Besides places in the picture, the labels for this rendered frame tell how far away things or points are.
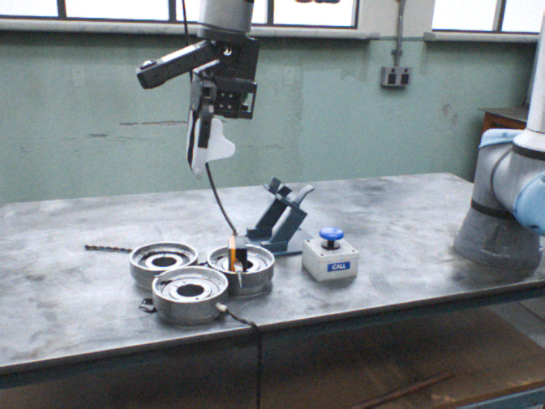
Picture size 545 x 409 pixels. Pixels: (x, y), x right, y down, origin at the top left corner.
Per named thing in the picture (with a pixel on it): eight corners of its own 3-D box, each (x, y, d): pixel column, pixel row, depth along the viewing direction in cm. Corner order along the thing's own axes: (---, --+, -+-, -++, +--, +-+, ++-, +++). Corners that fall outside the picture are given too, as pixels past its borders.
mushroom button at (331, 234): (323, 263, 85) (325, 234, 84) (314, 253, 89) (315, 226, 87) (345, 260, 87) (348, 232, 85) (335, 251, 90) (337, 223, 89)
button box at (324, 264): (318, 282, 84) (319, 255, 83) (301, 264, 91) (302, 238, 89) (362, 277, 87) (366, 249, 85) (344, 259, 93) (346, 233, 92)
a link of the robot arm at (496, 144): (525, 192, 101) (540, 122, 96) (558, 217, 88) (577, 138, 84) (461, 189, 101) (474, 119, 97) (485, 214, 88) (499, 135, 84)
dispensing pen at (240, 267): (251, 301, 72) (243, 250, 88) (252, 273, 71) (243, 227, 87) (235, 302, 72) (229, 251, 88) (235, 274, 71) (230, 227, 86)
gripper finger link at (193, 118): (222, 173, 84) (233, 118, 80) (185, 170, 82) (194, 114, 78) (218, 165, 87) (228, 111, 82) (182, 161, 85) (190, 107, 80)
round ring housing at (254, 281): (285, 277, 86) (287, 255, 84) (248, 304, 77) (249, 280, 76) (233, 260, 91) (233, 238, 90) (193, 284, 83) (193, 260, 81)
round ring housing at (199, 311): (137, 313, 74) (135, 287, 73) (186, 283, 83) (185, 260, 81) (196, 337, 69) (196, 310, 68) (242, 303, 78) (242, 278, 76)
